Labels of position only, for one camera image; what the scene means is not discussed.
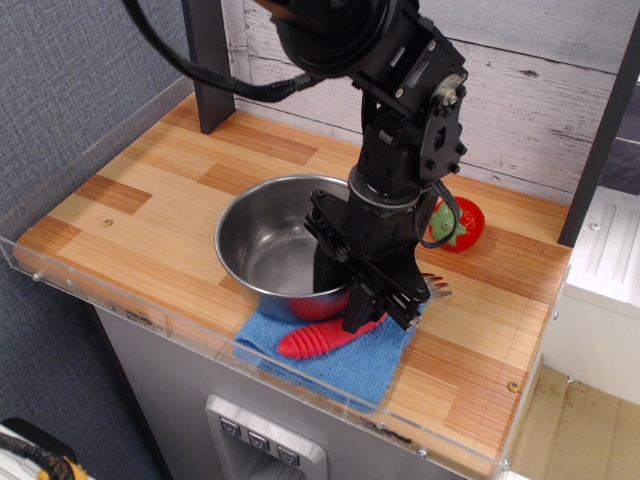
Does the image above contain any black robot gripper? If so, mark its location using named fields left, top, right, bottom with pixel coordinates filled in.
left=305, top=171, right=439, bottom=334

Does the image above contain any silver metal pot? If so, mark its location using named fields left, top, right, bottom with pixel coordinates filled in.
left=215, top=174, right=350, bottom=324

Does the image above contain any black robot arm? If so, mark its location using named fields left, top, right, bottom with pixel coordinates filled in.
left=265, top=1, right=467, bottom=333

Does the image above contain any blue cloth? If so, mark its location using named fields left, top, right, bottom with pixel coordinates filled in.
left=234, top=312, right=415, bottom=411

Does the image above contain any clear acrylic table guard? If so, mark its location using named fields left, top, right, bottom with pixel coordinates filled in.
left=1, top=87, right=569, bottom=478

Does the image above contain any red toy strawberry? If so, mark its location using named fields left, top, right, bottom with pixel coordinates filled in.
left=428, top=197, right=485, bottom=252

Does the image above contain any grey cabinet with buttons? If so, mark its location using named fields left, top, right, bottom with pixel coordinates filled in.
left=98, top=310, right=457, bottom=479

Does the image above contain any red handled metal fork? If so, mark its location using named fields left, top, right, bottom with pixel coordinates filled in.
left=276, top=272, right=454, bottom=360

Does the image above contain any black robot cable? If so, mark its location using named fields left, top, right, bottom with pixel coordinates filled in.
left=122, top=0, right=462, bottom=251

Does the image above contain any black vertical post left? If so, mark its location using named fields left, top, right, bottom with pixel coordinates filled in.
left=181, top=0, right=235, bottom=134

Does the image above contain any black vertical post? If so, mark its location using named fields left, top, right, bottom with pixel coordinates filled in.
left=181, top=0, right=235, bottom=134
left=558, top=17, right=639, bottom=247

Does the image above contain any black vertical post right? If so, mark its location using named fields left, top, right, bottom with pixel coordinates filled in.
left=558, top=17, right=639, bottom=247

